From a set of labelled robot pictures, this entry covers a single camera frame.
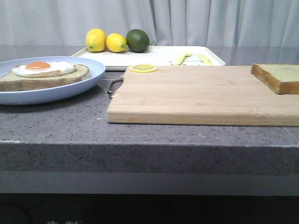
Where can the light blue plate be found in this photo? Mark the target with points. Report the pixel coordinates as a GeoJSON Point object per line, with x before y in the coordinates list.
{"type": "Point", "coordinates": [97, 71]}

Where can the fried egg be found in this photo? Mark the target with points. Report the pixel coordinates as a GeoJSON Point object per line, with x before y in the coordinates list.
{"type": "Point", "coordinates": [44, 69]}

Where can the bread slice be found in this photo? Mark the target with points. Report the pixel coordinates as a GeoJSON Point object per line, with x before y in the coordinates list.
{"type": "Point", "coordinates": [280, 78]}
{"type": "Point", "coordinates": [12, 82]}

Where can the white serving tray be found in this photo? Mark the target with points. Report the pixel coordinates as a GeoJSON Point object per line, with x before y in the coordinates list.
{"type": "Point", "coordinates": [155, 55]}

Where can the lemon slice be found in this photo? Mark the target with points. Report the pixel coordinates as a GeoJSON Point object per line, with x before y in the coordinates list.
{"type": "Point", "coordinates": [143, 68]}

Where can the yellow plastic fork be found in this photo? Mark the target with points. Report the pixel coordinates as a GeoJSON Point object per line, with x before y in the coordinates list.
{"type": "Point", "coordinates": [181, 58]}

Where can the wooden cutting board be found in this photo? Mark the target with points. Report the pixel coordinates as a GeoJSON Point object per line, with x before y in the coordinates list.
{"type": "Point", "coordinates": [201, 95]}

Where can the green lime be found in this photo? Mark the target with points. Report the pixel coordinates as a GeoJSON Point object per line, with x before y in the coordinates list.
{"type": "Point", "coordinates": [137, 40]}

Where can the yellow plastic knife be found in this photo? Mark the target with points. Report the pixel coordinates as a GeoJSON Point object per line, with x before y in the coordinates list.
{"type": "Point", "coordinates": [205, 59]}

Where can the right yellow lemon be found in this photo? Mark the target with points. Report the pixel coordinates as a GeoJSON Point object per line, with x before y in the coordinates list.
{"type": "Point", "coordinates": [116, 43]}

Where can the yellow lemon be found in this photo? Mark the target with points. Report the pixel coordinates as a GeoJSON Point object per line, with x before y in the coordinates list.
{"type": "Point", "coordinates": [95, 40]}
{"type": "Point", "coordinates": [116, 43]}

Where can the left yellow lemon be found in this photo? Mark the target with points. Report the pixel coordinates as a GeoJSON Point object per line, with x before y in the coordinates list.
{"type": "Point", "coordinates": [95, 40]}

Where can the white curtain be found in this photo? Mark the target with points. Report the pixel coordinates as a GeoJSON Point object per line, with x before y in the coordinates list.
{"type": "Point", "coordinates": [213, 23]}

